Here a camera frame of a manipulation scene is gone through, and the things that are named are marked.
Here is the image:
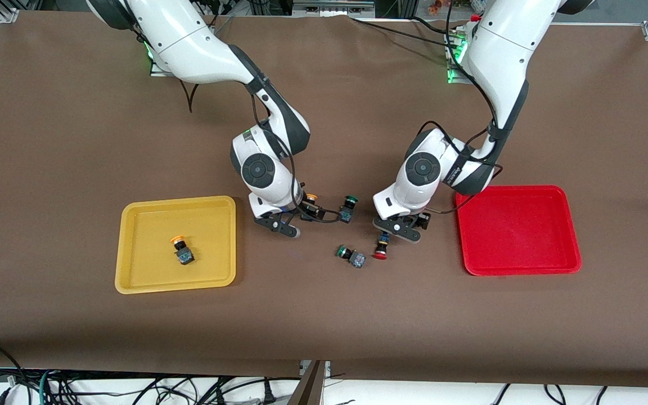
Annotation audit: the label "green push button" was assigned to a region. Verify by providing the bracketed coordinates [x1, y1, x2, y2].
[339, 195, 359, 224]
[336, 245, 367, 269]

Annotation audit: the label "brown table mat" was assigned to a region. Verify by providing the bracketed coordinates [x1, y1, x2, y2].
[0, 11, 648, 389]

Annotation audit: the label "red plastic tray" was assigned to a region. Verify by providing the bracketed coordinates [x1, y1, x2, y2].
[455, 185, 582, 276]

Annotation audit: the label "yellow plastic tray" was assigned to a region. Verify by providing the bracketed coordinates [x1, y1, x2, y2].
[115, 196, 237, 295]

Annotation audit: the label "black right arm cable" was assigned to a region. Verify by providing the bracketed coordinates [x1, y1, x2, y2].
[179, 79, 353, 224]

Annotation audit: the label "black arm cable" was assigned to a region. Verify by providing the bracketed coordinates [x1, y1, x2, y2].
[179, 79, 353, 224]
[417, 0, 505, 215]

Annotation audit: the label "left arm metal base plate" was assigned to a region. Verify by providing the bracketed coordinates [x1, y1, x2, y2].
[446, 31, 472, 85]

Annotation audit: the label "white metal bracket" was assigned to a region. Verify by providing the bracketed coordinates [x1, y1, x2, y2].
[300, 360, 332, 379]

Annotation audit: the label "brown wooden post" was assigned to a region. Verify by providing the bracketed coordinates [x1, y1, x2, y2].
[289, 360, 326, 405]

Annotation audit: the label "black cable on mat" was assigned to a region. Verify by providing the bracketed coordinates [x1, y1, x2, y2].
[349, 16, 460, 44]

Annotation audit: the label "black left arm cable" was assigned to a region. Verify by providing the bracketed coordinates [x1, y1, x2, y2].
[417, 0, 505, 215]

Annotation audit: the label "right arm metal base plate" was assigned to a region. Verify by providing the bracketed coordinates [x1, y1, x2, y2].
[148, 53, 181, 78]

